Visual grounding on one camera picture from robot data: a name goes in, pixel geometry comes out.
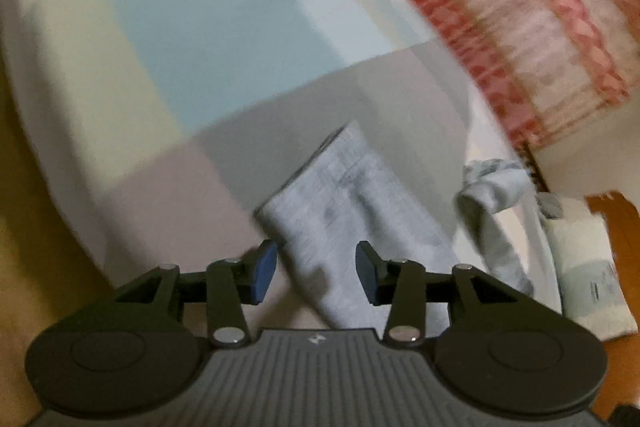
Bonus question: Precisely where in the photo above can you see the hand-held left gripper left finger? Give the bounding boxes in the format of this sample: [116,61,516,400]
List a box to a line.
[107,239,278,349]

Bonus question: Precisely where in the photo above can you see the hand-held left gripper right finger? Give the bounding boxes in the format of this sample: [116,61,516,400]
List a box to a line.
[355,241,548,350]

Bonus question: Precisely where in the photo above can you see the light blue fleece pants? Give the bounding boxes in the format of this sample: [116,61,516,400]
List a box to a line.
[255,122,538,333]

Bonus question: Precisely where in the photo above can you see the grey pillow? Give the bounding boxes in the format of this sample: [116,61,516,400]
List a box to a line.
[537,192,562,221]

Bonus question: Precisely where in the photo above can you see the wooden bedside rack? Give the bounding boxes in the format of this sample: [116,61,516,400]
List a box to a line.
[519,141,547,194]

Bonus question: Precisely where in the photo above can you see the white floral pillow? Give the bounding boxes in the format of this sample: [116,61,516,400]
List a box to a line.
[545,197,633,343]

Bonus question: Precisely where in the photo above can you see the patchwork floral bed sheet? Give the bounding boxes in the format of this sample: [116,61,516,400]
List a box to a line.
[0,0,566,323]

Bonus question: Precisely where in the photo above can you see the pink patterned curtain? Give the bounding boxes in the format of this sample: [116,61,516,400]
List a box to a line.
[360,0,640,152]

